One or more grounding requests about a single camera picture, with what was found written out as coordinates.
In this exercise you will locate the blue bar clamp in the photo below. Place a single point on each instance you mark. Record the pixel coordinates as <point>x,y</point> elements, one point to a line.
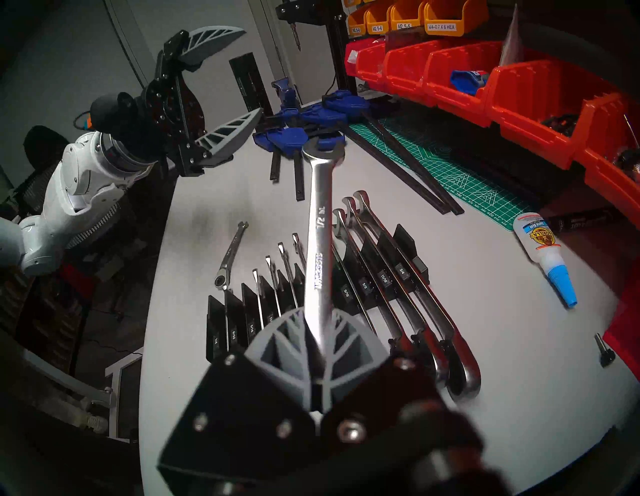
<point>286,92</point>
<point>285,140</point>
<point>315,116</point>
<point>345,102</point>

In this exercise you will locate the chrome 5/8 inch wrench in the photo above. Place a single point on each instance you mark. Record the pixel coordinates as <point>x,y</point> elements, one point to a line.
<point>341,231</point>

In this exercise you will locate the black extrusion stand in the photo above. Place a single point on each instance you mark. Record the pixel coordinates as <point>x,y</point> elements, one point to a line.
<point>332,45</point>

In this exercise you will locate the chrome 5/16 inch wrench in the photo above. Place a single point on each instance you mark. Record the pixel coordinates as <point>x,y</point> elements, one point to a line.
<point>256,290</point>

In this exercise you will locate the chrome 3/4 inch wrench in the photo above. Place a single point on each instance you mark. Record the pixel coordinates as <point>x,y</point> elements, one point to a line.
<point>439,322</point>

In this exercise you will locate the chrome 3/8 inch wrench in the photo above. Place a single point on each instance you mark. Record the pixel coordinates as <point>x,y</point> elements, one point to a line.
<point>286,270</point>

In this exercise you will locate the long black bar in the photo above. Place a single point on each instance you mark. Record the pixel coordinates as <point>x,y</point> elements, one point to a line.
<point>395,172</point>
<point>415,165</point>

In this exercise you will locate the red bin with white bags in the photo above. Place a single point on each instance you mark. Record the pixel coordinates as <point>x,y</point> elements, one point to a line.
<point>357,62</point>

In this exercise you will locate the yellow bin labelled M4-0.7 HEX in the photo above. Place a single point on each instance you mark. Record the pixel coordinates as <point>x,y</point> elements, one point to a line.
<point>450,15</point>

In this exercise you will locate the chrome 11/32 inch wrench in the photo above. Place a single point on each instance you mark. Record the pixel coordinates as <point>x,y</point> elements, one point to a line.
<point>271,280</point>

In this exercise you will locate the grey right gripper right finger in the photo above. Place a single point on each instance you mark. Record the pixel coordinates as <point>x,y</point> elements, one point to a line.
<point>350,350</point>

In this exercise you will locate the red bin with black parts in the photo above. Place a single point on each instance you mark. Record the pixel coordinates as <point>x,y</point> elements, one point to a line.
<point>530,135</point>

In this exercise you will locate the white metal frame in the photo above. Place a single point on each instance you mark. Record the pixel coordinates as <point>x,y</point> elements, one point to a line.
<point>115,395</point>

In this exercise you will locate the black wrench holder rack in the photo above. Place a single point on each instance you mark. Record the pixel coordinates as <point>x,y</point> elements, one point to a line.
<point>250,315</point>

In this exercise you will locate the small black thumb screw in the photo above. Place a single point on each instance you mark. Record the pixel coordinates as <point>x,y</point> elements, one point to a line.
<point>605,352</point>

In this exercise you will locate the chrome 1/4 inch wrench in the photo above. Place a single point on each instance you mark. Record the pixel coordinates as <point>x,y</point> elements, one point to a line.
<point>226,300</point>

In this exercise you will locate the yellow bin labelled M2.5-6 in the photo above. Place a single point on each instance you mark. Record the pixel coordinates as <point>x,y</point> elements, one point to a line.
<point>377,20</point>

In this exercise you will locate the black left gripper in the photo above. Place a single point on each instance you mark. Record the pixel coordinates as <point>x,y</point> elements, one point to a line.
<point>170,105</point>

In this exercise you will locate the black marker pen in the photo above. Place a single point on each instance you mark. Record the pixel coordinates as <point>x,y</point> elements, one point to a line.
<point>585,220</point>

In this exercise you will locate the small chrome ratcheting wrench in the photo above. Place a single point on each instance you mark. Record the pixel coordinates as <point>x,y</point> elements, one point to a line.
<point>232,250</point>

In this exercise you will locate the chrome 9/16 inch wrench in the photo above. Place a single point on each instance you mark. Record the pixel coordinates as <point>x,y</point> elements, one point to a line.
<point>345,265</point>

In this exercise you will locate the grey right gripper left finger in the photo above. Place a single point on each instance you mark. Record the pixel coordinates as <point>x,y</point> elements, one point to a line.
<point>280,350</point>

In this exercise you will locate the chrome 7/16 inch wrench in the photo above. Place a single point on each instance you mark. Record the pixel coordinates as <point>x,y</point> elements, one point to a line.
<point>299,250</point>

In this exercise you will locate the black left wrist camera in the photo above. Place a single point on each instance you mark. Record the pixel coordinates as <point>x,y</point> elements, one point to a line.
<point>112,115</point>

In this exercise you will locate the yellow parts bin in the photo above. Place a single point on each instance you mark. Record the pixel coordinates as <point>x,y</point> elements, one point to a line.
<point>356,22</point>

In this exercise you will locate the white glue bottle blue cap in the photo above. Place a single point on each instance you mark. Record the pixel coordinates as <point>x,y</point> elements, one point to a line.
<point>542,245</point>

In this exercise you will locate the empty red stacking bin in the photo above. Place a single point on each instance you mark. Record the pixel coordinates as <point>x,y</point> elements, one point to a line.
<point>627,330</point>

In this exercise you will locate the chrome 1/2 inch wrench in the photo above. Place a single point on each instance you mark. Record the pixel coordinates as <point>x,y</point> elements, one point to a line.
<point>320,240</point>

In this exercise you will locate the green cutting mat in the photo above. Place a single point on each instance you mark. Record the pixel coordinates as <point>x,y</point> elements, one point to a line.
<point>450,165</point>

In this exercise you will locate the black mesh office chair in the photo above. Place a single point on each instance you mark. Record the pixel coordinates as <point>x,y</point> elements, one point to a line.
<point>45,145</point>

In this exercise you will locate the yellow bin labelled M2.5-5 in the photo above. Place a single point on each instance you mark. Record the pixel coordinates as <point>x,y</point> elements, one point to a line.
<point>406,17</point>

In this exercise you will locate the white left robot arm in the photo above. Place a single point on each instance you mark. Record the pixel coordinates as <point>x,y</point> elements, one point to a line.
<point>75,185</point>

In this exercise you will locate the chrome 11/16 inch wrench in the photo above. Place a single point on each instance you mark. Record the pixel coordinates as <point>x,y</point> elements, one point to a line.
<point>437,360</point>

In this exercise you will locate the blue white packet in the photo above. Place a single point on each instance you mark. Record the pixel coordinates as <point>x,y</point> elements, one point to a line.
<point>470,81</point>

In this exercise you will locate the clear bag with manual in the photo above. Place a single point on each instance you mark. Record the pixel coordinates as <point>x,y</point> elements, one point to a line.
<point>512,40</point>

